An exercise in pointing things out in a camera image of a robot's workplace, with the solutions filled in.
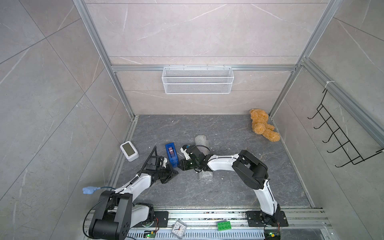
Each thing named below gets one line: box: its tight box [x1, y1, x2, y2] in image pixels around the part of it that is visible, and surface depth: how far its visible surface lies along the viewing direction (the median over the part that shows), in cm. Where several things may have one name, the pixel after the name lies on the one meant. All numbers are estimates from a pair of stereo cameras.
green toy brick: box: [217, 221, 232, 231], surface depth 70 cm
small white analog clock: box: [171, 220, 187, 239], surface depth 70 cm
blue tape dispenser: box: [165, 142, 180, 168], surface depth 93 cm
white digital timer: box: [120, 141, 140, 162], surface depth 97 cm
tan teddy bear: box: [250, 108, 280, 142], surface depth 103 cm
